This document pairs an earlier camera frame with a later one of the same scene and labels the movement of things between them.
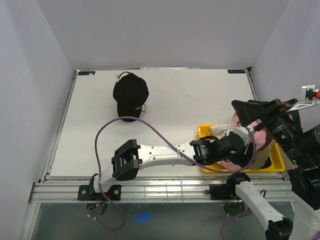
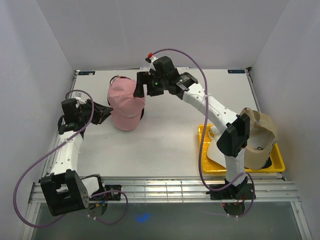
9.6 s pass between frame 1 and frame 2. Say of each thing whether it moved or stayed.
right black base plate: stayed
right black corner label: stayed
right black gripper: moved
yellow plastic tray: stayed
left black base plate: stayed
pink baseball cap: moved
